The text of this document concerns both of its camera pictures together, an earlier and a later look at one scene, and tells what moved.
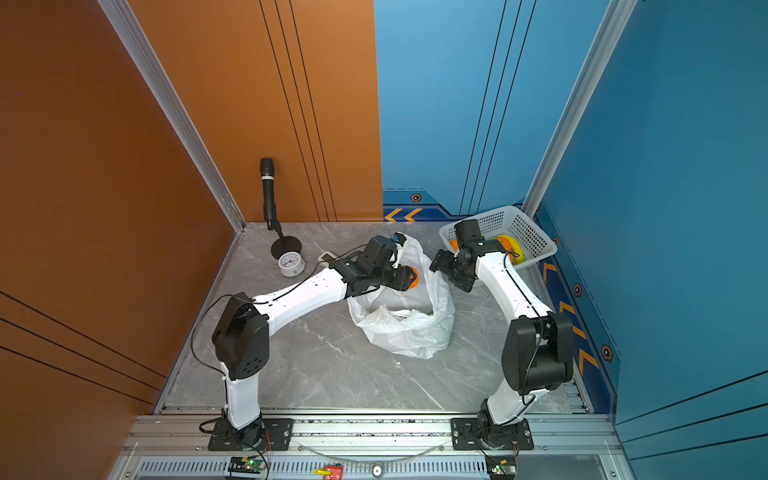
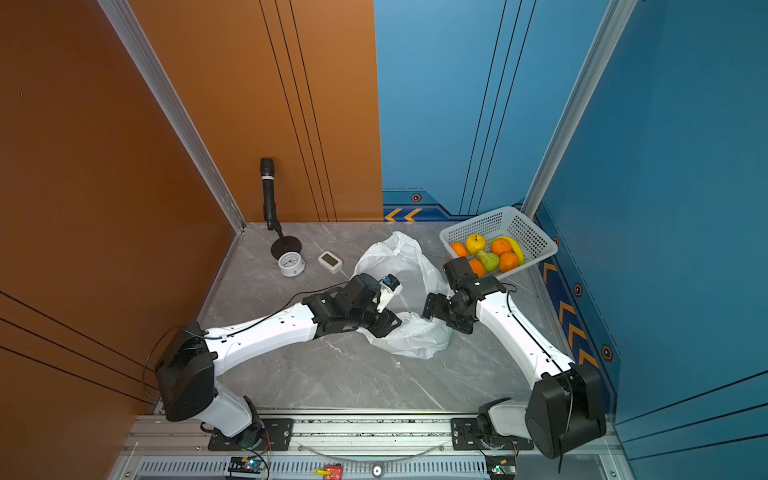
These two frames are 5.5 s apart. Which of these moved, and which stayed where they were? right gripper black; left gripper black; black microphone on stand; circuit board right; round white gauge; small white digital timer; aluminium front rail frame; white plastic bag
Moved: left gripper black; right gripper black
Stayed: round white gauge; white plastic bag; circuit board right; aluminium front rail frame; black microphone on stand; small white digital timer
